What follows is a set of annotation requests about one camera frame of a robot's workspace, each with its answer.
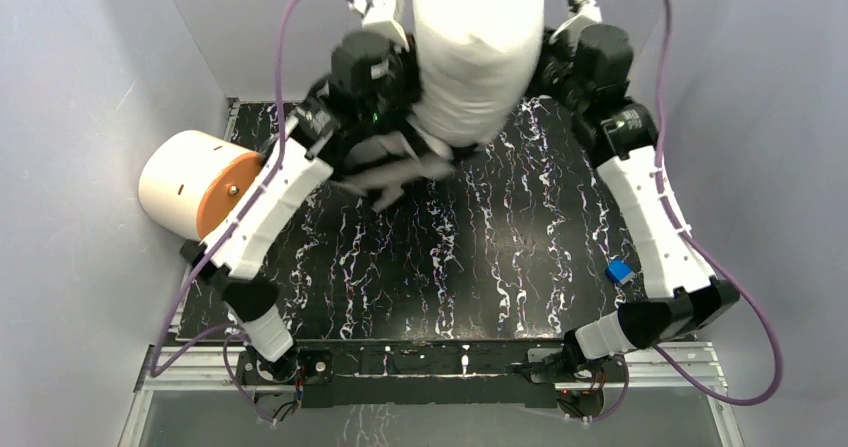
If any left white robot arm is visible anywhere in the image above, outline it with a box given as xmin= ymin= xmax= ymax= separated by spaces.
xmin=184 ymin=30 xmax=421 ymax=383

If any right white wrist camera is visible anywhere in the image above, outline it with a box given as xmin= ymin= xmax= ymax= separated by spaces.
xmin=561 ymin=0 xmax=603 ymax=32

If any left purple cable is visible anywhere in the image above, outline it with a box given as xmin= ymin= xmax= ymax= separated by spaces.
xmin=145 ymin=0 xmax=366 ymax=379

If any purple cable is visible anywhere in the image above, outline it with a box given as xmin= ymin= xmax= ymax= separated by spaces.
xmin=145 ymin=0 xmax=366 ymax=379
xmin=569 ymin=0 xmax=786 ymax=409

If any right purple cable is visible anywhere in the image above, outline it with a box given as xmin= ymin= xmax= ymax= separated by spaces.
xmin=569 ymin=0 xmax=786 ymax=409

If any white pillow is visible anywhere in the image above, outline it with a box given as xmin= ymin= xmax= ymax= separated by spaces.
xmin=413 ymin=0 xmax=545 ymax=147

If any black white striped pillowcase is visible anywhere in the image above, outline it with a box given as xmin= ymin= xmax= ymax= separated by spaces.
xmin=331 ymin=113 xmax=502 ymax=212

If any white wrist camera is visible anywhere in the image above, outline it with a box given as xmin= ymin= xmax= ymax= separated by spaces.
xmin=561 ymin=0 xmax=603 ymax=32
xmin=349 ymin=0 xmax=410 ymax=50

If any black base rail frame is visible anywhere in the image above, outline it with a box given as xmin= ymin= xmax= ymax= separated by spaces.
xmin=233 ymin=339 xmax=625 ymax=416

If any white orange cylinder roll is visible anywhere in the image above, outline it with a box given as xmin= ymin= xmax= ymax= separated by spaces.
xmin=138 ymin=130 xmax=261 ymax=241

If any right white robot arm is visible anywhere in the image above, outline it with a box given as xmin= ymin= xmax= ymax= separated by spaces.
xmin=533 ymin=24 xmax=740 ymax=381

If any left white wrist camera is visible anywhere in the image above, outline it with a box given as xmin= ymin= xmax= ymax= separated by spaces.
xmin=349 ymin=0 xmax=410 ymax=50

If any small blue object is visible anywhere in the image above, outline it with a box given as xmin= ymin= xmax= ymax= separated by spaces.
xmin=605 ymin=260 xmax=636 ymax=285

